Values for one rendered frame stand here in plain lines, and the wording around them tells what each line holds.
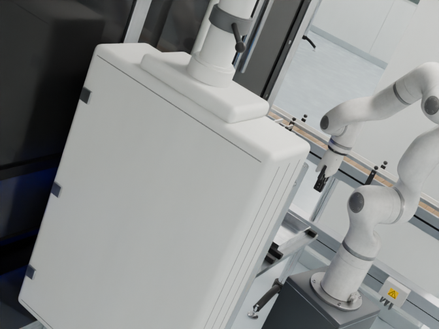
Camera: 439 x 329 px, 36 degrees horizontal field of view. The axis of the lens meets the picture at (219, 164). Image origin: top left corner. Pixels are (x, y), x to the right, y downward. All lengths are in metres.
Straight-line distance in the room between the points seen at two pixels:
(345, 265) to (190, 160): 1.00
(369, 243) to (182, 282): 0.89
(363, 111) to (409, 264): 1.88
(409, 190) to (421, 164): 0.12
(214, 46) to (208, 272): 0.47
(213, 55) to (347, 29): 9.54
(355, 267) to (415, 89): 0.60
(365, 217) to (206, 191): 0.85
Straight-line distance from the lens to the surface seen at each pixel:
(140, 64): 1.47
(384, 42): 10.70
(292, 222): 2.59
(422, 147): 2.07
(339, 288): 2.29
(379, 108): 2.22
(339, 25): 10.95
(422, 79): 2.11
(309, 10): 2.49
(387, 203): 2.14
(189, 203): 1.40
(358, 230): 2.18
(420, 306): 3.39
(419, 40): 3.76
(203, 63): 1.39
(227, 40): 1.38
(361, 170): 3.30
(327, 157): 2.36
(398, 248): 3.97
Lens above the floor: 2.01
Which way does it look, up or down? 24 degrees down
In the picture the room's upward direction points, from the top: 23 degrees clockwise
